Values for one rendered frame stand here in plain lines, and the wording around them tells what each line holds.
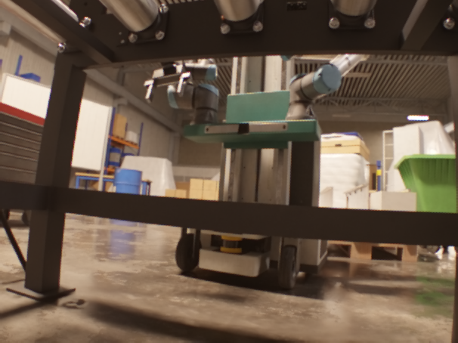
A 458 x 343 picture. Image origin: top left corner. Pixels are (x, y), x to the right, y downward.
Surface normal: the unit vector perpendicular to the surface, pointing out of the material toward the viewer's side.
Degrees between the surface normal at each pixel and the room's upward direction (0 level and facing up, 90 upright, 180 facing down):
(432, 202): 101
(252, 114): 90
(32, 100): 90
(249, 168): 90
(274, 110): 90
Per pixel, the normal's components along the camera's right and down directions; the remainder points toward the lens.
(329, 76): 0.30, -0.02
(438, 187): -0.39, 0.03
